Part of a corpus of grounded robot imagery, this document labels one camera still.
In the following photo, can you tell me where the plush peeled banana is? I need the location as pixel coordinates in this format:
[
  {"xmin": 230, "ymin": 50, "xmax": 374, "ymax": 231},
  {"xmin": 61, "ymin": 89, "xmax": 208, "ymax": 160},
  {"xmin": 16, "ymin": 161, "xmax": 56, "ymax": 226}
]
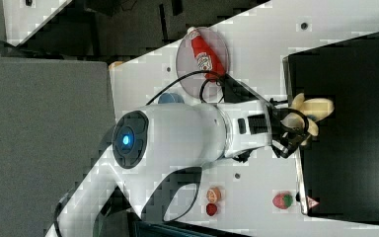
[{"xmin": 290, "ymin": 93, "xmax": 335, "ymax": 146}]

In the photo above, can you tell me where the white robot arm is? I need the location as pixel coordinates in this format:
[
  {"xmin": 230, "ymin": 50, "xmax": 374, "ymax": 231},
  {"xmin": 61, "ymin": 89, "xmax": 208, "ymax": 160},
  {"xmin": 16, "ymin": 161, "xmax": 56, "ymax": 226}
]
[{"xmin": 45, "ymin": 100, "xmax": 310, "ymax": 237}]

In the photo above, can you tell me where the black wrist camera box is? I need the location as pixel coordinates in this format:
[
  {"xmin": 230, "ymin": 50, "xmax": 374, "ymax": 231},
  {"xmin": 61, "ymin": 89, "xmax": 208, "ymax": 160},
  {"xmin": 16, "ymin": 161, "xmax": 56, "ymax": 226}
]
[{"xmin": 221, "ymin": 74, "xmax": 270, "ymax": 106}]

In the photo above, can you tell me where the orange slice toy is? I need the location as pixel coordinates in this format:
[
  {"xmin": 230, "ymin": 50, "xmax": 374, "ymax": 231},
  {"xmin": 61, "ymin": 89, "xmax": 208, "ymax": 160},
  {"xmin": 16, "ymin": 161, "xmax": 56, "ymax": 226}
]
[{"xmin": 206, "ymin": 187, "xmax": 221, "ymax": 203}]

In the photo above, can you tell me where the black toaster oven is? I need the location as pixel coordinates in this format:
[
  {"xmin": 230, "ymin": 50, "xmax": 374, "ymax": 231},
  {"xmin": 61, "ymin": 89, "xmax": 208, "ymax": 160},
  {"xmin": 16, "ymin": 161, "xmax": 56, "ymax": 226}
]
[{"xmin": 283, "ymin": 32, "xmax": 379, "ymax": 225}]

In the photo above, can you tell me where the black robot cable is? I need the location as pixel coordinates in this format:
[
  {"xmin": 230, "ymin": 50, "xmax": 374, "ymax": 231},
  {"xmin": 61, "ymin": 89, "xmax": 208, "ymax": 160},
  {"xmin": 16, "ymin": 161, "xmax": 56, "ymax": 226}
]
[{"xmin": 146, "ymin": 70, "xmax": 226, "ymax": 107}]

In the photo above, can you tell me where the grey partition panel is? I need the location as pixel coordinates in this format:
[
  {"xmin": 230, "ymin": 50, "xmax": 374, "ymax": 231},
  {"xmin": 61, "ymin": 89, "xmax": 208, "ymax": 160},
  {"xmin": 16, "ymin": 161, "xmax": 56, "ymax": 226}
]
[{"xmin": 0, "ymin": 57, "xmax": 114, "ymax": 237}]

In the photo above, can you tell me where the blue cup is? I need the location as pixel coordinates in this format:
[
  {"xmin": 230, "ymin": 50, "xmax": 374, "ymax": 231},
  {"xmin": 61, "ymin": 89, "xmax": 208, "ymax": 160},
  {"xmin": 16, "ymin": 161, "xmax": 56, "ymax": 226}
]
[{"xmin": 158, "ymin": 93, "xmax": 185, "ymax": 104}]

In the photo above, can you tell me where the pink round plate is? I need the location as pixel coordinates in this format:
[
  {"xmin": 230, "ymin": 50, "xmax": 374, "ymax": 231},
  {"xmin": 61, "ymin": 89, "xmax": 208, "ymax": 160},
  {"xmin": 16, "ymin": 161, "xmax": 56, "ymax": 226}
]
[{"xmin": 176, "ymin": 27, "xmax": 229, "ymax": 98}]

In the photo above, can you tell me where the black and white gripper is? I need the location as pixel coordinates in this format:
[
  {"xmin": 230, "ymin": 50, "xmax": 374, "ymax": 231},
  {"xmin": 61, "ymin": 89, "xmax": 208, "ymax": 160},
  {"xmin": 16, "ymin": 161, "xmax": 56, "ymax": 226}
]
[{"xmin": 267, "ymin": 107, "xmax": 309, "ymax": 158}]

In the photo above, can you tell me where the plush strawberry toy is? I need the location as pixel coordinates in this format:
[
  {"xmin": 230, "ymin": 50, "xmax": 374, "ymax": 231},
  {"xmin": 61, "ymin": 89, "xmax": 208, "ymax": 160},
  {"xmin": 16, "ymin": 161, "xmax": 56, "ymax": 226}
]
[{"xmin": 272, "ymin": 192, "xmax": 293, "ymax": 209}]

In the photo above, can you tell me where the small red toy fruit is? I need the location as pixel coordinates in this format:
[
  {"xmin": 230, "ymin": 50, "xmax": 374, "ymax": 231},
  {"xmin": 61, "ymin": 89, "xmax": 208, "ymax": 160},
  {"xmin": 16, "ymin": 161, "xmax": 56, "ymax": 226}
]
[{"xmin": 206, "ymin": 203, "xmax": 218, "ymax": 216}]

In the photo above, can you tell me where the red ketchup bottle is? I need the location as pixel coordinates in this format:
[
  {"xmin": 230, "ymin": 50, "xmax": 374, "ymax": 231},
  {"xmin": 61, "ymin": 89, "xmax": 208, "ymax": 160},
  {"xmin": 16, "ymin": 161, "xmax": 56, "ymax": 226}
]
[{"xmin": 188, "ymin": 27, "xmax": 226, "ymax": 79}]

